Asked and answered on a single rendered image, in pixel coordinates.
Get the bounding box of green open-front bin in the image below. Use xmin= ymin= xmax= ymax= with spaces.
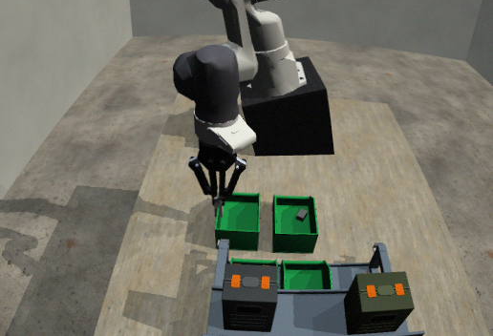
xmin=215 ymin=192 xmax=260 ymax=251
xmin=230 ymin=258 xmax=278 ymax=266
xmin=280 ymin=260 xmax=332 ymax=289
xmin=272 ymin=195 xmax=318 ymax=253

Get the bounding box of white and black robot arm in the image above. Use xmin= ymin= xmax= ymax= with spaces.
xmin=173 ymin=0 xmax=307 ymax=155

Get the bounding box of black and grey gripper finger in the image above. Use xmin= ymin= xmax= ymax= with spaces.
xmin=219 ymin=157 xmax=247 ymax=218
xmin=188 ymin=157 xmax=219 ymax=217

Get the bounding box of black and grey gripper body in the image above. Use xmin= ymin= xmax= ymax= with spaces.
xmin=197 ymin=139 xmax=237 ymax=172

